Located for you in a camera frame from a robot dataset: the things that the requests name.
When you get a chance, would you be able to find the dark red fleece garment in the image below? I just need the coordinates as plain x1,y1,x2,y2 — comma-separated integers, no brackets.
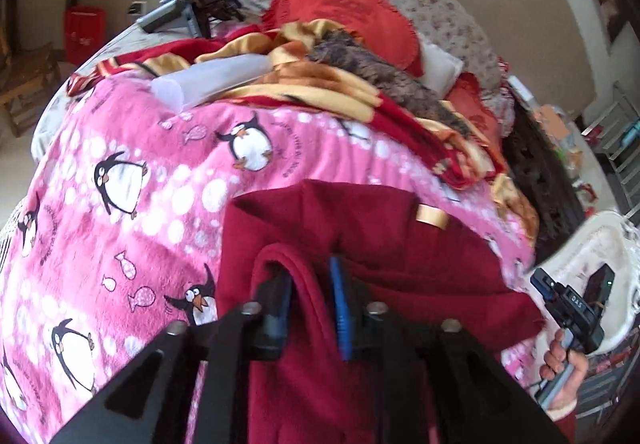
216,180,544,443

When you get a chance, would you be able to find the right hand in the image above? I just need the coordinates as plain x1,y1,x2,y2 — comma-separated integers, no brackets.
539,329,589,420

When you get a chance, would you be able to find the white ornate chair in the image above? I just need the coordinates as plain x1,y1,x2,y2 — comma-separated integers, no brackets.
539,210,639,355

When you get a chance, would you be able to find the dark carved headboard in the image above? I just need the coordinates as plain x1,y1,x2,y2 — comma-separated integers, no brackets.
502,100,586,264

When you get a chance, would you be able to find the pink penguin quilt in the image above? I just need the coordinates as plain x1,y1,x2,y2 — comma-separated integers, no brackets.
1,74,544,443

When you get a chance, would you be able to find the metal rack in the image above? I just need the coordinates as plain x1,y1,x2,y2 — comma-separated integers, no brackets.
582,82,640,225

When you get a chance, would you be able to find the red heart pillow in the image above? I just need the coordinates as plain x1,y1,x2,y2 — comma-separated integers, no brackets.
445,72,501,153
262,0,424,77

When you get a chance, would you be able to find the small white pillow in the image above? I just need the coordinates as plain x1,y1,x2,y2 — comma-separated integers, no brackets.
418,34,464,99

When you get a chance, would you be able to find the dark patterned cloth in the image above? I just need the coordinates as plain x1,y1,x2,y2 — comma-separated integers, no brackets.
307,30,473,139

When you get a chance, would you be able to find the white rolled tube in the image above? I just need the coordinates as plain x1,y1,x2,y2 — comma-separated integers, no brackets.
151,54,272,113

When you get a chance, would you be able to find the wooden chair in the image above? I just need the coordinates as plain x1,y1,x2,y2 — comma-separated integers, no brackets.
1,27,62,138

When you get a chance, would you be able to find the red yellow floral blanket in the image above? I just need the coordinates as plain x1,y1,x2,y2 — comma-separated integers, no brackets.
66,20,539,243

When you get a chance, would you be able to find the red bin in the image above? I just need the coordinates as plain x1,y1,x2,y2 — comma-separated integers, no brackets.
63,6,106,65

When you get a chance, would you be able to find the black tripod stand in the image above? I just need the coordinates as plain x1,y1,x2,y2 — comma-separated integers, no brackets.
136,0,245,39

